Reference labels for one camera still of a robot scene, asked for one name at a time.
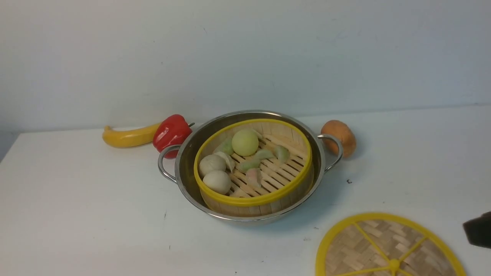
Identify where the yellow-rimmed bamboo steamer basket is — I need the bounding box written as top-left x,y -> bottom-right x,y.
193,119 -> 314,218

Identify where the white dumpling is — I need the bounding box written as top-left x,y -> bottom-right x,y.
214,151 -> 236,172

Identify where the red bell pepper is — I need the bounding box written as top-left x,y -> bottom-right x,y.
152,115 -> 194,152

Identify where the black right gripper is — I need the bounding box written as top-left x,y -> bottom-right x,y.
463,212 -> 491,249

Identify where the stainless steel pot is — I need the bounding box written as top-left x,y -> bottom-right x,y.
158,110 -> 344,225

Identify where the yellow-rimmed bamboo steamer lid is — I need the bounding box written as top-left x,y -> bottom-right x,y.
315,212 -> 466,276

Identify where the yellow banana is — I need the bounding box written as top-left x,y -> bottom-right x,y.
102,123 -> 160,148

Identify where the white round bun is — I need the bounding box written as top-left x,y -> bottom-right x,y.
202,171 -> 232,195
198,154 -> 227,177

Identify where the green round bun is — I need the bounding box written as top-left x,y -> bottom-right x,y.
232,129 -> 259,156

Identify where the green dumpling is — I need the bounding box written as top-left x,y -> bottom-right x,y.
236,158 -> 261,174
213,137 -> 234,156
253,149 -> 275,161
274,145 -> 290,164

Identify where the brown potato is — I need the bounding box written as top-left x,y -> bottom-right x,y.
320,120 -> 357,159

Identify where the pink dumpling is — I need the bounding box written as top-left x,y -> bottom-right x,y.
245,168 -> 262,188

